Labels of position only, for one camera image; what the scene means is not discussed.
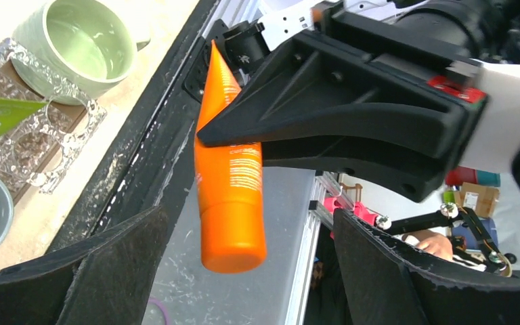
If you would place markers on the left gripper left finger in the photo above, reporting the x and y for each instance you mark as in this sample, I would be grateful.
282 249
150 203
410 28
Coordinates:
104 279

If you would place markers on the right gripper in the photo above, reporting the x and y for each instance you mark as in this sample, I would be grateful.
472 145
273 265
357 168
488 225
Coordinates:
443 71

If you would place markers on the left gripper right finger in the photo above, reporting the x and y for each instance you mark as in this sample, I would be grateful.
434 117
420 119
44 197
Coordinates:
390 282

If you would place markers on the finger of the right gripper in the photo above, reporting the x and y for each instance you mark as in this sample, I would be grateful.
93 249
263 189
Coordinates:
404 171

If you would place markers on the clear plastic blister pack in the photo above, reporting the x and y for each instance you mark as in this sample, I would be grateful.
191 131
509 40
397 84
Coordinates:
70 144

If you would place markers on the light green mug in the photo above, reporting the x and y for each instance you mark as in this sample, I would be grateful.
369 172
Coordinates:
94 44

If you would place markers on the brown oval wooden tray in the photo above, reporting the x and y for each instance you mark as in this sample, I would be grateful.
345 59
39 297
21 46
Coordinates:
36 151

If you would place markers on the cardboard box in background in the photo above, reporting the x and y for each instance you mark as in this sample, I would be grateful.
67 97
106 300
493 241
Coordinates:
481 199

